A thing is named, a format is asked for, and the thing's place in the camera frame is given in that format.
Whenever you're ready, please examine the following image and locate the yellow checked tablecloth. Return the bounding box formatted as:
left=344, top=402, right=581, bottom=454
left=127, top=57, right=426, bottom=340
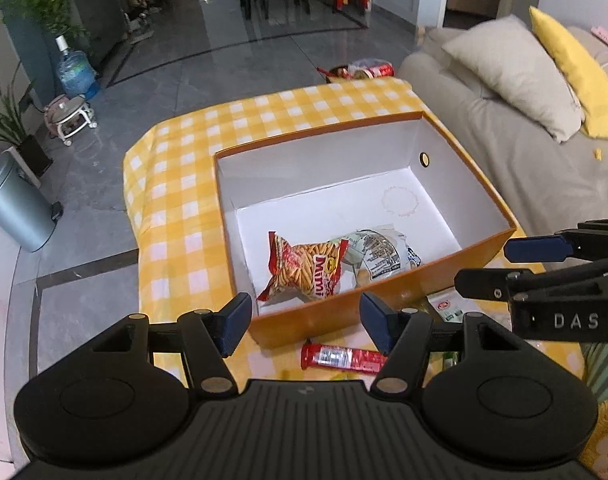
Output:
left=123, top=77, right=585, bottom=396

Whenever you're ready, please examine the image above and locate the white silver snack bag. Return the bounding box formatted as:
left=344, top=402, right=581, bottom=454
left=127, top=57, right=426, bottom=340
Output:
left=334, top=227, right=425, bottom=297

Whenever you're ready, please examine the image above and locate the grey pedal trash can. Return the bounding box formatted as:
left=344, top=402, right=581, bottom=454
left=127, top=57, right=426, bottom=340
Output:
left=0, top=152, right=65, bottom=254

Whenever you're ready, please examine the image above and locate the white packet with green print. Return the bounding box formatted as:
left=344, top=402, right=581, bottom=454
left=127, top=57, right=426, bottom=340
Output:
left=426, top=290, right=468, bottom=324

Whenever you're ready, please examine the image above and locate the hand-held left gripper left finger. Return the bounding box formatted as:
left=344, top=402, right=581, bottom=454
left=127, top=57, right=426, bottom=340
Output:
left=91, top=292, right=253, bottom=396

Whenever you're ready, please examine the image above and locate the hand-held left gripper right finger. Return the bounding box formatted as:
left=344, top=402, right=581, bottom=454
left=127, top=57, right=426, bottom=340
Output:
left=359, top=292, right=523, bottom=396

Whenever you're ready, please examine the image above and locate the waste basket with wrappers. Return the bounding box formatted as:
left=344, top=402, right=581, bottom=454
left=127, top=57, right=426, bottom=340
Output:
left=317, top=58, right=396, bottom=84

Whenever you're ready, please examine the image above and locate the yellow floral blanket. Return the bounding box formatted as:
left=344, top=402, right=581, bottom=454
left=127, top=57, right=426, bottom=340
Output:
left=578, top=344, right=608, bottom=472

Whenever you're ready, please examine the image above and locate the yellow pillow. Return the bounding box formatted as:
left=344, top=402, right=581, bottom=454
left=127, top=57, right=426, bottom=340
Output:
left=529, top=6, right=608, bottom=142

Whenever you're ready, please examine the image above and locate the white pink low stool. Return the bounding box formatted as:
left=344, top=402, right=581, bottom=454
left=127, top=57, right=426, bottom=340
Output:
left=44, top=93, right=98, bottom=147

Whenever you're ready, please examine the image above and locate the red snack bar packet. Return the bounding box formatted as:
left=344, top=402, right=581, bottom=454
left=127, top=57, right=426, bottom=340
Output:
left=300, top=339, right=390, bottom=374

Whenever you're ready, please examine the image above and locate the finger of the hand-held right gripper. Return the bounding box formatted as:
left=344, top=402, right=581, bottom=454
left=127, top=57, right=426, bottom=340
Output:
left=503, top=217, right=608, bottom=264
left=454, top=258, right=608, bottom=303

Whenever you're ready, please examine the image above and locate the beige sofa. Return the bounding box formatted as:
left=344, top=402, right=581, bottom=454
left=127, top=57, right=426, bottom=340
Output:
left=399, top=24, right=608, bottom=281

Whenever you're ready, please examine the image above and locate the orange cardboard box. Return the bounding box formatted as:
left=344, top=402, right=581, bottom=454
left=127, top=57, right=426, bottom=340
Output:
left=213, top=112, right=519, bottom=351

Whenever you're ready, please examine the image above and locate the beige pillow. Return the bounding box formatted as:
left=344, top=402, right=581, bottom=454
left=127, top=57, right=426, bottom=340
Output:
left=441, top=15, right=586, bottom=144

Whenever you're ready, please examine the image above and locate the red orange snack stick bag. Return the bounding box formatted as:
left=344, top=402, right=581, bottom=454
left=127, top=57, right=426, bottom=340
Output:
left=256, top=231, right=353, bottom=304

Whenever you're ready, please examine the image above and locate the grey cabinet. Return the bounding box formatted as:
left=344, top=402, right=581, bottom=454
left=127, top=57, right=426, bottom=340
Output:
left=66, top=0, right=131, bottom=69

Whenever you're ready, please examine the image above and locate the potted plant with long leaves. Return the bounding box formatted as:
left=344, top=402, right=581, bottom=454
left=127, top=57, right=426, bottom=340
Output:
left=0, top=60, right=54, bottom=177

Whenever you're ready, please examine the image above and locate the blue water jug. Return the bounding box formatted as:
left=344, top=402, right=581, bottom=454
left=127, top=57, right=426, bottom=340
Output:
left=54, top=35, right=101, bottom=101

